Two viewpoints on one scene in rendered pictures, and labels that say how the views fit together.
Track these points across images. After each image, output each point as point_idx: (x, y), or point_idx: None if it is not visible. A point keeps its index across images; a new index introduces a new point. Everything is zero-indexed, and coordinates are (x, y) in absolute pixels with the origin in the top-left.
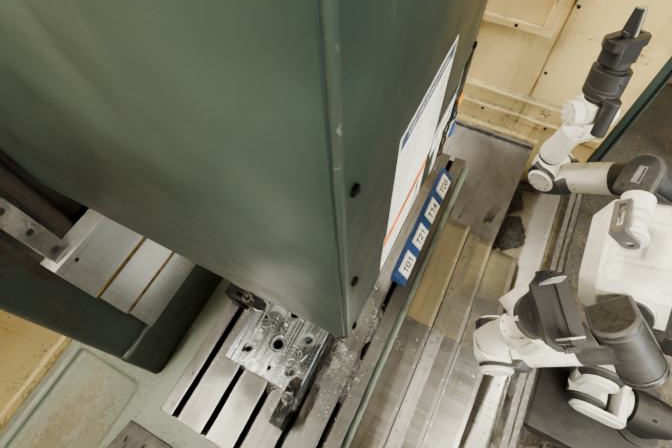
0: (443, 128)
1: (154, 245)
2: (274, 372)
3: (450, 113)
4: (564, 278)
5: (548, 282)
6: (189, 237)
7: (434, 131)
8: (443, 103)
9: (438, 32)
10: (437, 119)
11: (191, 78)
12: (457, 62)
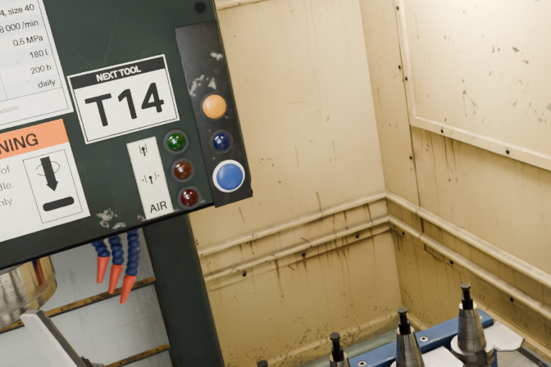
0: (147, 124)
1: (24, 351)
2: None
3: (175, 112)
4: (43, 332)
5: (48, 355)
6: None
7: (59, 73)
8: (70, 31)
9: None
10: (52, 47)
11: None
12: None
